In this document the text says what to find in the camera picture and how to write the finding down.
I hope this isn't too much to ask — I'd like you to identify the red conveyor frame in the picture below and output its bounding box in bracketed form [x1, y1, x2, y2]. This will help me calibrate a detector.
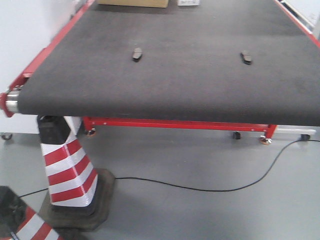
[0, 0, 320, 148]

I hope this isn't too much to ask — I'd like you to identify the black cable on floor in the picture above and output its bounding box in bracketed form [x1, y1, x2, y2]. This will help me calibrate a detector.
[18, 138, 311, 198]

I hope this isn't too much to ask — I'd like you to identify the brake pad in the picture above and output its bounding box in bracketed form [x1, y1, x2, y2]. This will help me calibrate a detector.
[240, 50, 253, 65]
[131, 47, 143, 62]

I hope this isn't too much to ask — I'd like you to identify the black conveyor belt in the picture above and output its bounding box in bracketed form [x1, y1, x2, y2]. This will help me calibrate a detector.
[16, 0, 320, 126]

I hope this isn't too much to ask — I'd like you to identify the red white traffic cone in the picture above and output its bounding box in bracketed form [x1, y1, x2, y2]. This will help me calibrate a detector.
[37, 115, 115, 232]
[0, 185, 88, 240]

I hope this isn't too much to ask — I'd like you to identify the cardboard box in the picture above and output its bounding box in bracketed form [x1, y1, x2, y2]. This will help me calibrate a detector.
[97, 0, 169, 8]

